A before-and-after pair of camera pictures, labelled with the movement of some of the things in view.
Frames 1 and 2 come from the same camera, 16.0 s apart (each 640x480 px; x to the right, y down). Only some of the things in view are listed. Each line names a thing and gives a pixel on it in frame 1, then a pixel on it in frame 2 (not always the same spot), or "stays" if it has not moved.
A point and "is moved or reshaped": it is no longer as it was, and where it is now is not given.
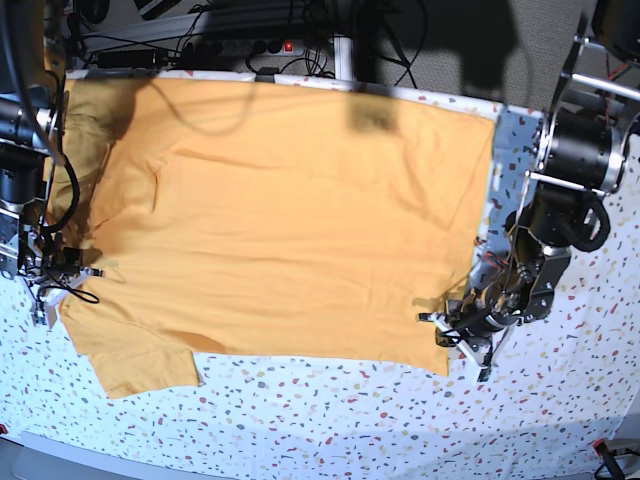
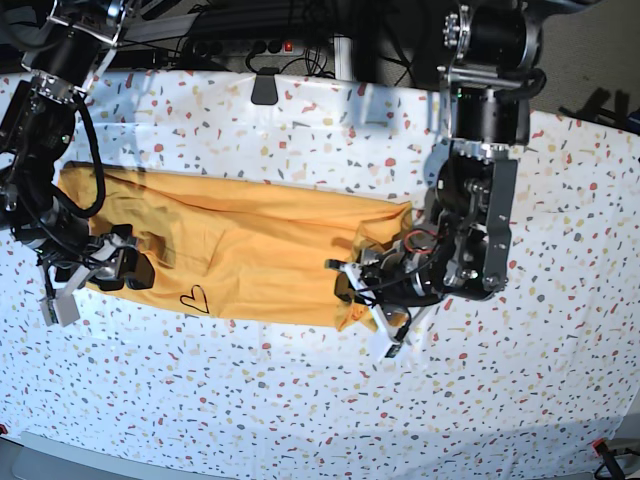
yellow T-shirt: (282, 219) is moved or reshaped
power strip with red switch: (244, 47) stays
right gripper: (472, 322) to (404, 274)
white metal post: (343, 58) stays
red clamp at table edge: (601, 448) stays
